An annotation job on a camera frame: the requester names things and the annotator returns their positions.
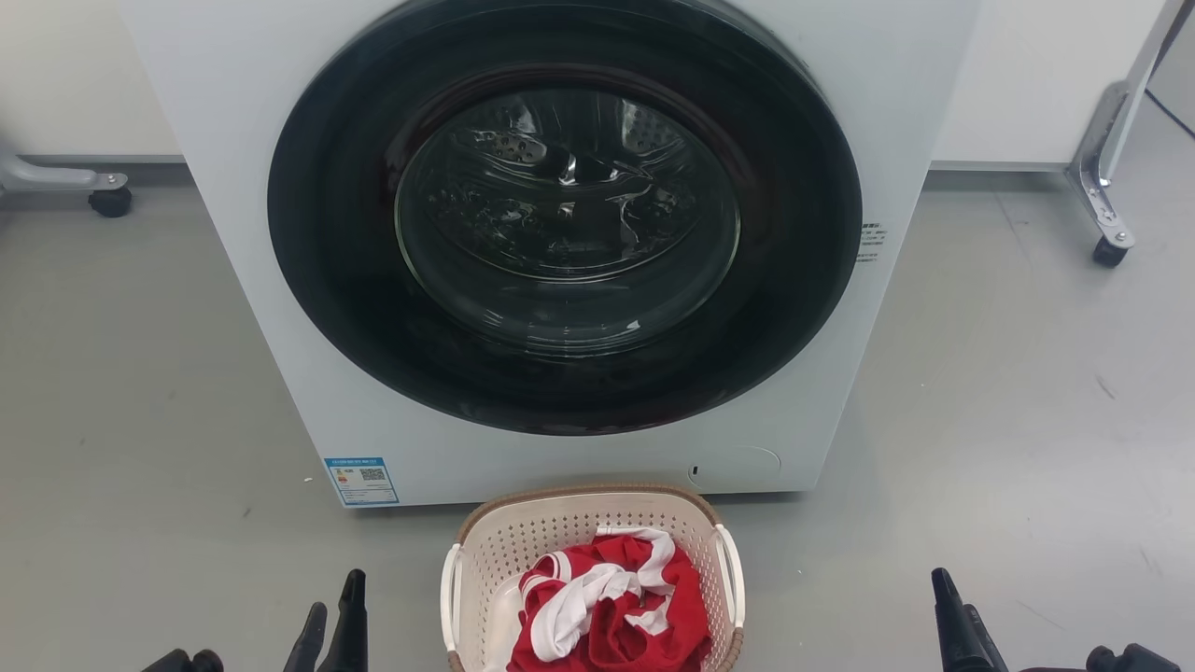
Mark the round white filter cover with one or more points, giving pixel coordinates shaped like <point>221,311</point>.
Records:
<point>742,465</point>

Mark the beige perforated laundry basket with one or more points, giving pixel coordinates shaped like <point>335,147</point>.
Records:
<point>509,541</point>

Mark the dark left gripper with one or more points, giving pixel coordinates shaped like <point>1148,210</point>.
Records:
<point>187,663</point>

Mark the slanted silver metal frame leg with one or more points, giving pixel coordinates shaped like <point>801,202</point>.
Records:
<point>1106,140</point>

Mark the round black washer door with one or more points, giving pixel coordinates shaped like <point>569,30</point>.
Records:
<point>327,233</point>

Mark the blue energy label sticker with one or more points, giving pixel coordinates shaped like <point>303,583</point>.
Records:
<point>360,481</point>

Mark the white front-load washing machine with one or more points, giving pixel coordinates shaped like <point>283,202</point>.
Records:
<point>233,93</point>

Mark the steel washer drum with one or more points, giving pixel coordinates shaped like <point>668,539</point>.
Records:
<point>560,187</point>

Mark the red and white garment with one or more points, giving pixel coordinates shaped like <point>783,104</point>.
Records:
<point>635,635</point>

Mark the black caster wheel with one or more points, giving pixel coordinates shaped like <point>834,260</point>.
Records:
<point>1110,253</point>
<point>111,202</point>

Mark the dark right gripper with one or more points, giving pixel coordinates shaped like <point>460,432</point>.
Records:
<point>1134,660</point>

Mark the low grey metal frame leg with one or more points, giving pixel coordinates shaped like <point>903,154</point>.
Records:
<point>47,177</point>

